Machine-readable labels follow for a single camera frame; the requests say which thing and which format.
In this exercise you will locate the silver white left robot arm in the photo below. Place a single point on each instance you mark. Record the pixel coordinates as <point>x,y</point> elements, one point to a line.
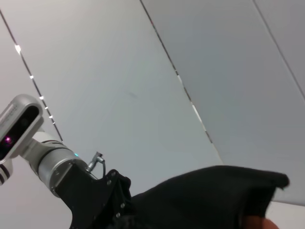
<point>50,159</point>

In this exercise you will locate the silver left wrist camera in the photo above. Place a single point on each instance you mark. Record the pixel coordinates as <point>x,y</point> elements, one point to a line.
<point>19,126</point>

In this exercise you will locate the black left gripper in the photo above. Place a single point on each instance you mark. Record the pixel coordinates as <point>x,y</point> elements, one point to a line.
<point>90,202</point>

